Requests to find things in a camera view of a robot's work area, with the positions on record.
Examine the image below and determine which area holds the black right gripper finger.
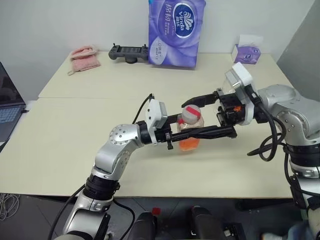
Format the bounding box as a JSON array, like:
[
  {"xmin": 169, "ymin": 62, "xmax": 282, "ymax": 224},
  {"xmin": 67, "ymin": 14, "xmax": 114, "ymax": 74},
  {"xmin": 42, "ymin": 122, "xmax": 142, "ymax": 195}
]
[
  {"xmin": 181, "ymin": 90, "xmax": 222, "ymax": 109},
  {"xmin": 199, "ymin": 125, "xmax": 239, "ymax": 140}
]

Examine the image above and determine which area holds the white cable bundle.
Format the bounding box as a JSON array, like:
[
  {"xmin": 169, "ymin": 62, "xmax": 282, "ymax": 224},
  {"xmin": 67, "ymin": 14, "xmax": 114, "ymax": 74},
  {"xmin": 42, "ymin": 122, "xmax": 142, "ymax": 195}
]
[{"xmin": 0, "ymin": 192, "xmax": 20, "ymax": 222}]

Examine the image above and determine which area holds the black left shoulder cable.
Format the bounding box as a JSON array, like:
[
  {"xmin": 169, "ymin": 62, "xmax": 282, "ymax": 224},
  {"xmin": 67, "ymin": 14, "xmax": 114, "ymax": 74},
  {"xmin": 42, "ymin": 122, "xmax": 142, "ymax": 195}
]
[{"xmin": 46, "ymin": 184, "xmax": 136, "ymax": 240}]

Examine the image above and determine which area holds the pink folded towel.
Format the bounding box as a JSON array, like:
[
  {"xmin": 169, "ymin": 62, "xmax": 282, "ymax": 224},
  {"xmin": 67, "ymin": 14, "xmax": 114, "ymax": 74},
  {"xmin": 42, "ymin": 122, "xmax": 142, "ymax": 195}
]
[{"xmin": 66, "ymin": 44, "xmax": 102, "ymax": 77}]

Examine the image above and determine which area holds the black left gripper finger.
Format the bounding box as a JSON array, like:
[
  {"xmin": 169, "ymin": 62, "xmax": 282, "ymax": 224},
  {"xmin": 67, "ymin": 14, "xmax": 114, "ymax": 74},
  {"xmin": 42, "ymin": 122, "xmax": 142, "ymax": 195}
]
[
  {"xmin": 165, "ymin": 113, "xmax": 183, "ymax": 124},
  {"xmin": 170, "ymin": 130, "xmax": 204, "ymax": 142}
]

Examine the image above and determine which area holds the dark laptop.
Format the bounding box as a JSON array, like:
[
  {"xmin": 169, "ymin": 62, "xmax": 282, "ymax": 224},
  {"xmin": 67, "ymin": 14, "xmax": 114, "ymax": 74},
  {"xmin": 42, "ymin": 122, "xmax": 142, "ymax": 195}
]
[{"xmin": 0, "ymin": 61, "xmax": 27, "ymax": 153}]

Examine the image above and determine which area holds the dark rounded shape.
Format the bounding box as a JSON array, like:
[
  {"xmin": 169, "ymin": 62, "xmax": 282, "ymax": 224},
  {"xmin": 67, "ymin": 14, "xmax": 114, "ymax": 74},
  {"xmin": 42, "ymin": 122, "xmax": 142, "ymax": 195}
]
[
  {"xmin": 187, "ymin": 205, "xmax": 222, "ymax": 240},
  {"xmin": 130, "ymin": 211, "xmax": 161, "ymax": 240}
]

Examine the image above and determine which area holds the black handheld controller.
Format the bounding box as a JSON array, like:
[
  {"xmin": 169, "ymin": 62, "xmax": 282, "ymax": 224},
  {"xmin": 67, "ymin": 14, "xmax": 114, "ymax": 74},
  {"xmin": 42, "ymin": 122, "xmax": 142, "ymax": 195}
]
[{"xmin": 107, "ymin": 42, "xmax": 150, "ymax": 64}]

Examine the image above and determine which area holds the purple tissue box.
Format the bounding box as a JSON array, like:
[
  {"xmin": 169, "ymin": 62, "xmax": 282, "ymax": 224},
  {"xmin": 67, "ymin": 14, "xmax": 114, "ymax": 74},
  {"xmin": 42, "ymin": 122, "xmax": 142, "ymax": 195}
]
[{"xmin": 233, "ymin": 34, "xmax": 265, "ymax": 65}]

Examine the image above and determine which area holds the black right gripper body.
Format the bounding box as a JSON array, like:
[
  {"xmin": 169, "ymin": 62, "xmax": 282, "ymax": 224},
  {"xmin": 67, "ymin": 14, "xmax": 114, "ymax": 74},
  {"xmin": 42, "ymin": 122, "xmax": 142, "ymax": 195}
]
[{"xmin": 215, "ymin": 87, "xmax": 247, "ymax": 126}]

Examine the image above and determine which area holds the purple Vinda tissue pack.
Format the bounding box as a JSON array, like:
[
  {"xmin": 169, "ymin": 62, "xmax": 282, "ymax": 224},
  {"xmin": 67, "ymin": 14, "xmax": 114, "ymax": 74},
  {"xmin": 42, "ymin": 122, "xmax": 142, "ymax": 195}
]
[{"xmin": 147, "ymin": 0, "xmax": 207, "ymax": 71}]

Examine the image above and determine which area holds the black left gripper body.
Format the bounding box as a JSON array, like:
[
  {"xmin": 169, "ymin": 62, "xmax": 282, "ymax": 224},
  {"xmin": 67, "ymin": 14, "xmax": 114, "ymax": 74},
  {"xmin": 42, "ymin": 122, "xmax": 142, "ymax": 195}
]
[{"xmin": 153, "ymin": 124, "xmax": 175, "ymax": 151}]

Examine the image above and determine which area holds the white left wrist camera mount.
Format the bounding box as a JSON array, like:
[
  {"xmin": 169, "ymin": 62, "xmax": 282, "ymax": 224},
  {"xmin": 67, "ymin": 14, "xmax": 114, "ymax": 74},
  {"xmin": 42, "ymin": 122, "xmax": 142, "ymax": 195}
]
[{"xmin": 144, "ymin": 99, "xmax": 169, "ymax": 145}]

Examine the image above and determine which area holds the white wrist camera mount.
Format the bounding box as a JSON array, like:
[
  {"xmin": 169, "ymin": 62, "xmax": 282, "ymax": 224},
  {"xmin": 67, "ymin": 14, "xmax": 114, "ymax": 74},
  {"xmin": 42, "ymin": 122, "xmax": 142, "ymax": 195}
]
[
  {"xmin": 224, "ymin": 61, "xmax": 256, "ymax": 126},
  {"xmin": 144, "ymin": 99, "xmax": 169, "ymax": 145}
]

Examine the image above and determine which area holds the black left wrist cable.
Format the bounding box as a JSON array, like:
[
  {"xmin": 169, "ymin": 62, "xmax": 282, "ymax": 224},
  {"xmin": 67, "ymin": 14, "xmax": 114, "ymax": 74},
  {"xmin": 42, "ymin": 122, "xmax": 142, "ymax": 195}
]
[{"xmin": 134, "ymin": 93, "xmax": 155, "ymax": 124}]

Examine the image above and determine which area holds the plastic bottle with orange drink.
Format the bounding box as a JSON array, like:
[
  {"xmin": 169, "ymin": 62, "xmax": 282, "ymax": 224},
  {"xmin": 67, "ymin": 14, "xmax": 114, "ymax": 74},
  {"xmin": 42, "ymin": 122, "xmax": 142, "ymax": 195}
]
[{"xmin": 176, "ymin": 104, "xmax": 207, "ymax": 152}]

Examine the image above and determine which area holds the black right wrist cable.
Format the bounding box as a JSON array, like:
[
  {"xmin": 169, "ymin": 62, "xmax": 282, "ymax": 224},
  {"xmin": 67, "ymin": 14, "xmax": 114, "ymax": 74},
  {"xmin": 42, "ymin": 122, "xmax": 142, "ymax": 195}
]
[{"xmin": 246, "ymin": 84, "xmax": 288, "ymax": 163}]

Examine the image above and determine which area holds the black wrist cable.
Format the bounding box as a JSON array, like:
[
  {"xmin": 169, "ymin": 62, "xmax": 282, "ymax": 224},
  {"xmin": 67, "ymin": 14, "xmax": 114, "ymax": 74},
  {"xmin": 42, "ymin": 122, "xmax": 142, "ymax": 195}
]
[
  {"xmin": 134, "ymin": 93, "xmax": 155, "ymax": 124},
  {"xmin": 246, "ymin": 84, "xmax": 288, "ymax": 163}
]

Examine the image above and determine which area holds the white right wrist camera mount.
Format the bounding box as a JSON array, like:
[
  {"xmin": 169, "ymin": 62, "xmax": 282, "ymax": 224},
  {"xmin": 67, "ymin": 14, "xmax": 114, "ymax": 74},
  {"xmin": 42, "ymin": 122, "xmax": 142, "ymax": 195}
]
[{"xmin": 224, "ymin": 61, "xmax": 256, "ymax": 126}]

